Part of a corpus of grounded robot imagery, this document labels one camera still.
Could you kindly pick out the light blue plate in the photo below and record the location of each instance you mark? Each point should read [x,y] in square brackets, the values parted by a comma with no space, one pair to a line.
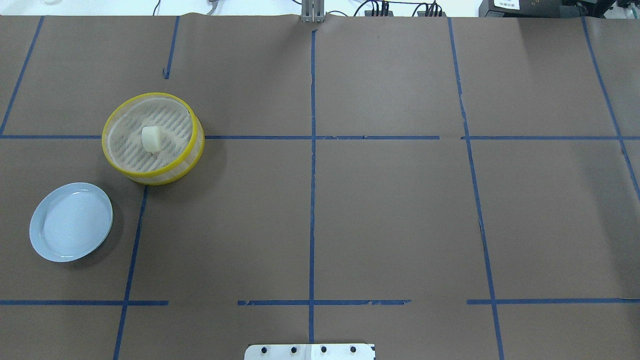
[71,222]

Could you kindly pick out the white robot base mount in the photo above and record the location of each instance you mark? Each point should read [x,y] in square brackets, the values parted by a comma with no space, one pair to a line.
[312,351]

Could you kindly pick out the yellow bamboo steamer basket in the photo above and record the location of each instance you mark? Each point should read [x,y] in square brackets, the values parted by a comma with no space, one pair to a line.
[183,139]

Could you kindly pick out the black cable connector block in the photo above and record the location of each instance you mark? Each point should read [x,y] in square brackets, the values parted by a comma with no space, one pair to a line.
[379,9]

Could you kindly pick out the black device box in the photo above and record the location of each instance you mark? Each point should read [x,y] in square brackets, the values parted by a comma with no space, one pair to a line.
[552,9]

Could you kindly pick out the white steamed bun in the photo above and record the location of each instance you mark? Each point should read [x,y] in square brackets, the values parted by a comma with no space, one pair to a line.
[151,139]

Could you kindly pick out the grey metal camera post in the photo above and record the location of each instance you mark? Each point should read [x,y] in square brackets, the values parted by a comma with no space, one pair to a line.
[312,11]

